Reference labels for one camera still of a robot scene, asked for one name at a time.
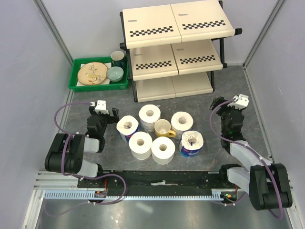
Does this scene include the plain white paper towel roll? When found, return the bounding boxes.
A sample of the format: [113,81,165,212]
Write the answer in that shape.
[129,132,153,160]
[151,136,175,165]

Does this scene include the floral white paper towel roll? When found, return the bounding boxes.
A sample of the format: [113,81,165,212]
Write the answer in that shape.
[171,112,193,139]

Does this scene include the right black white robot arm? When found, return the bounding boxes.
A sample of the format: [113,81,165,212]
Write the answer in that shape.
[210,94,293,212]

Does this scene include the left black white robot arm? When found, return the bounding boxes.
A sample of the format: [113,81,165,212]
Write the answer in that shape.
[44,106,119,187]

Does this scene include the cream three-tier shelf rack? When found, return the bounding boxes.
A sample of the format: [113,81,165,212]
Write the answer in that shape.
[120,0,243,103]

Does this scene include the blue wrapped paper towel roll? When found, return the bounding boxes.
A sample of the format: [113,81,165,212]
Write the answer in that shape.
[179,131,204,157]
[116,115,140,143]

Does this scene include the green plastic tray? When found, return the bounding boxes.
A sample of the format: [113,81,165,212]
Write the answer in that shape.
[68,56,129,92]

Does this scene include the floral ceramic plate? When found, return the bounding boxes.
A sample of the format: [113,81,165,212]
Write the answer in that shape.
[77,62,109,86]

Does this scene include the light green ceramic bowl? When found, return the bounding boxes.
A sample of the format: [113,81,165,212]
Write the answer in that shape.
[106,66,124,82]

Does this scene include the yellow ceramic mug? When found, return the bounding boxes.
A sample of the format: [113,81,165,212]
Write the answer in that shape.
[154,119,176,137]

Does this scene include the dark green mug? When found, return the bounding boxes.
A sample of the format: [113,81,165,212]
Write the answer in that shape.
[111,51,125,69]

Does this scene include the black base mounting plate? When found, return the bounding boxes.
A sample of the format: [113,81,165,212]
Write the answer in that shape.
[77,170,235,195]

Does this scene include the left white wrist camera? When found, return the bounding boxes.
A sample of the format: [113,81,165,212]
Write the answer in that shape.
[94,100,109,115]

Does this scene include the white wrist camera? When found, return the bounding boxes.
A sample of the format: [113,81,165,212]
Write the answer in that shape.
[94,100,109,115]
[231,94,249,110]

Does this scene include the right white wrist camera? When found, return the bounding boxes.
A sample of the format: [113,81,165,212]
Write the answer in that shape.
[231,94,249,110]

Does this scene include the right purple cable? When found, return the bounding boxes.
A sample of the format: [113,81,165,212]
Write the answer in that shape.
[209,99,285,219]

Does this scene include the purple cable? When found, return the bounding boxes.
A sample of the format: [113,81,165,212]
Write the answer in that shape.
[209,99,285,219]
[44,101,127,217]

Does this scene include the blue slotted cable duct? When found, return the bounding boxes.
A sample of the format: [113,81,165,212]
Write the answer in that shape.
[44,190,224,201]

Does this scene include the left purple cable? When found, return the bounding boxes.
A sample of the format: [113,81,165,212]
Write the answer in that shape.
[44,101,127,217]

